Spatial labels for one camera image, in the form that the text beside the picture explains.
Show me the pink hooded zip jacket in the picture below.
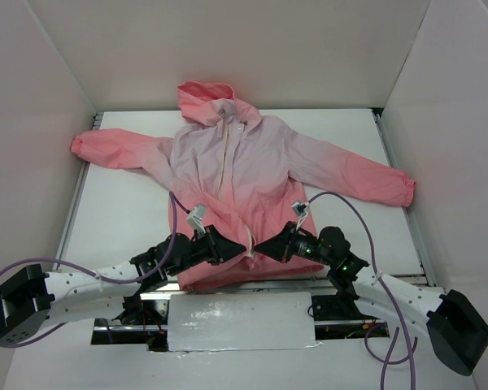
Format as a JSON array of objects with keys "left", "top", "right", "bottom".
[{"left": 71, "top": 81, "right": 405, "bottom": 291}]

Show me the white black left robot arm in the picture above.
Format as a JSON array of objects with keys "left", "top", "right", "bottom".
[{"left": 0, "top": 225, "right": 246, "bottom": 348}]

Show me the white foam cover board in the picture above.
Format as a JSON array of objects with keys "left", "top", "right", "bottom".
[{"left": 168, "top": 292, "right": 317, "bottom": 352}]

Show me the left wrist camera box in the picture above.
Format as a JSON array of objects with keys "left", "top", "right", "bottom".
[{"left": 186, "top": 204, "right": 207, "bottom": 233}]

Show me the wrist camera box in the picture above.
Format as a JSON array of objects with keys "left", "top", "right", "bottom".
[
  {"left": 186, "top": 204, "right": 207, "bottom": 233},
  {"left": 291, "top": 201, "right": 310, "bottom": 220}
]

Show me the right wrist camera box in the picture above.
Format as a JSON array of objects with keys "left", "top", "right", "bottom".
[{"left": 291, "top": 201, "right": 310, "bottom": 220}]

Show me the aluminium table edge rail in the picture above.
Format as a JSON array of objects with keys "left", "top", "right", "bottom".
[{"left": 149, "top": 275, "right": 429, "bottom": 294}]

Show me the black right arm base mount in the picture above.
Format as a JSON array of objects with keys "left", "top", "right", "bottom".
[{"left": 307, "top": 295, "right": 364, "bottom": 324}]

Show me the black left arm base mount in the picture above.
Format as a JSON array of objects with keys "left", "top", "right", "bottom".
[{"left": 114, "top": 294, "right": 168, "bottom": 326}]

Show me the right side aluminium rail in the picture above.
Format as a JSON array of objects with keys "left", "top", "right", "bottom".
[{"left": 371, "top": 107, "right": 438, "bottom": 287}]

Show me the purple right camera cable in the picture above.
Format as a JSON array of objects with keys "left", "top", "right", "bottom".
[{"left": 307, "top": 191, "right": 423, "bottom": 390}]

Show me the left side aluminium rail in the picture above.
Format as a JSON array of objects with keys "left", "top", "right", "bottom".
[{"left": 52, "top": 112, "right": 103, "bottom": 274}]

